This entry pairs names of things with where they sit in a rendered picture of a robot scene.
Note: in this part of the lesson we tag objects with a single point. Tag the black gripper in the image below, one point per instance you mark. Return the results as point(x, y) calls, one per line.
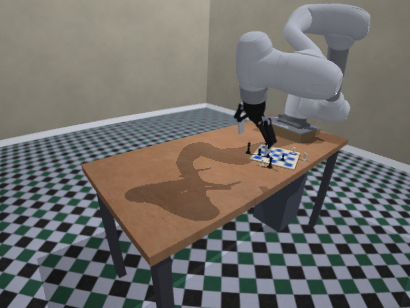
point(265, 127)

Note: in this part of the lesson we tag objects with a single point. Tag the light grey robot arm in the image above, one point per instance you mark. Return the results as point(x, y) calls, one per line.
point(306, 73)

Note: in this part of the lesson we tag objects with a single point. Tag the blue and white chessboard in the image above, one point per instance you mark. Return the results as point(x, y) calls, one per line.
point(289, 162)

